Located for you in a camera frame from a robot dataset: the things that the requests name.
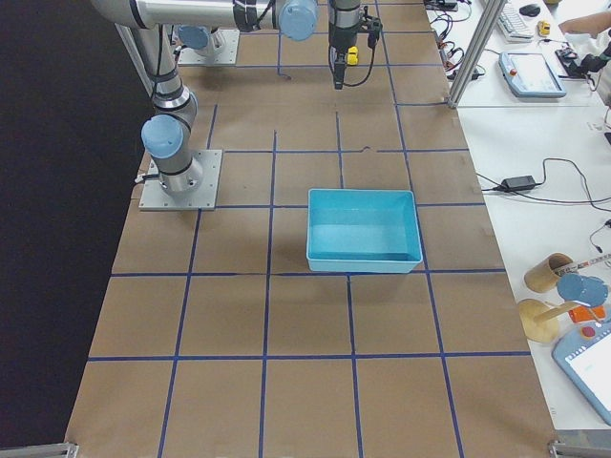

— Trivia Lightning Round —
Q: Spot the black computer mouse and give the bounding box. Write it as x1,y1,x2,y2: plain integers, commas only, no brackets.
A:
518,4,541,17

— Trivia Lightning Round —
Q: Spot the light blue plastic bin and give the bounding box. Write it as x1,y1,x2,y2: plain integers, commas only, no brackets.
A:
306,189,423,274

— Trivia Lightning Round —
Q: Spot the teach pendant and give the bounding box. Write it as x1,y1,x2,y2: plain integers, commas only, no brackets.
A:
552,321,610,426
498,52,566,98

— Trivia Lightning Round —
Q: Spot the white keyboard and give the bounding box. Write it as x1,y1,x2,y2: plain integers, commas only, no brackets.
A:
496,2,534,43

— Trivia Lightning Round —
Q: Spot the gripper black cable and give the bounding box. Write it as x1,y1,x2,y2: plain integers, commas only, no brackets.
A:
341,5,383,88

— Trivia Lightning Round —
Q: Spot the aluminium corner bracket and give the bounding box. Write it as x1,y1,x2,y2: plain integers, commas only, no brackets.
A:
0,443,79,458
548,441,611,458

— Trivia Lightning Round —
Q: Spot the lower wooden cylinder cup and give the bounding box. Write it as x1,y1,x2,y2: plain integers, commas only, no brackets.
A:
517,299,579,344

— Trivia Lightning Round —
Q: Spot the yellow beetle toy car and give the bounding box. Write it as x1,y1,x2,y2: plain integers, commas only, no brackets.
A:
346,46,359,67

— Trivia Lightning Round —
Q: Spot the blue plastic cup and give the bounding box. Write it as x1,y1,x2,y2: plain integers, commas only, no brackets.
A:
557,273,609,307

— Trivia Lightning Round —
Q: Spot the aluminium corner bracket right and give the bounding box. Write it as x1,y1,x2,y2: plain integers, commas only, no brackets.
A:
548,441,611,458

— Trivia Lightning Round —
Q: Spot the near teach pendant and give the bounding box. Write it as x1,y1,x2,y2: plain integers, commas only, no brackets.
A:
552,321,610,426

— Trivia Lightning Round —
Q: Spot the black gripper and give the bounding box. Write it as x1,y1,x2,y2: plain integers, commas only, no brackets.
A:
328,17,382,90

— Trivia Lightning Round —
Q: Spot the aluminium frame post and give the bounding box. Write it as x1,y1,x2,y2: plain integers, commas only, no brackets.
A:
447,0,506,109

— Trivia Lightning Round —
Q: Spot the black power adapter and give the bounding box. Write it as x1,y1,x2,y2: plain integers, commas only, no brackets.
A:
499,176,537,192

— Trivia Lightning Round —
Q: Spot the person forearm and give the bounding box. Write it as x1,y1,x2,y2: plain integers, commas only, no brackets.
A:
558,10,611,36

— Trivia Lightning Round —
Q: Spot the small yellow toy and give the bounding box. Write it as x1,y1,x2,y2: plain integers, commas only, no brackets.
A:
537,20,551,38

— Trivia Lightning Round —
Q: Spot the aluminium corner bracket left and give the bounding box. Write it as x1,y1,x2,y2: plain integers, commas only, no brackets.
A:
0,443,79,458

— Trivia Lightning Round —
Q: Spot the far teach pendant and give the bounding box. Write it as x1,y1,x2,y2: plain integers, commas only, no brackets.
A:
498,52,566,98

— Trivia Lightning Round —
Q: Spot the orange small object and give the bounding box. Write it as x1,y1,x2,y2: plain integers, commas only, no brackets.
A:
568,305,607,323

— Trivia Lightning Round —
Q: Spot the wooden cylinder cup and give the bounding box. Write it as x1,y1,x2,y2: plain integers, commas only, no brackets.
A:
523,253,573,293
517,299,579,344

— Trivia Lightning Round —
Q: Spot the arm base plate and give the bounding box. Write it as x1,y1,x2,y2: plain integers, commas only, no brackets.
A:
138,150,223,211
174,25,240,67

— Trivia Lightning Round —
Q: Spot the upper wooden cylinder cup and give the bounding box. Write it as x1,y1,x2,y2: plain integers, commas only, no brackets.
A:
523,253,573,293

